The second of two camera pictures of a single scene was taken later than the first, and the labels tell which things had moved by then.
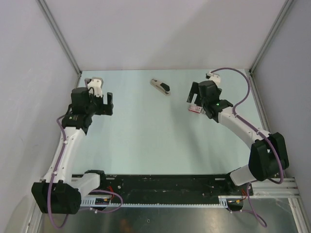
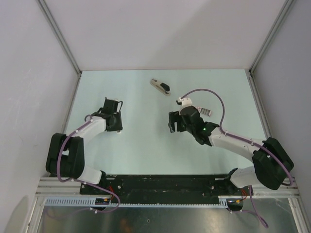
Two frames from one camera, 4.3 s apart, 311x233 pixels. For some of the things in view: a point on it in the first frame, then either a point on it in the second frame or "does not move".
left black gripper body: x=98 y=108 -> x=117 y=124
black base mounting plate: x=162 y=189 does not move
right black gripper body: x=204 y=104 -> x=184 y=127
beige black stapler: x=160 y=87 does not move
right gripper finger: x=194 y=90 -> x=174 y=116
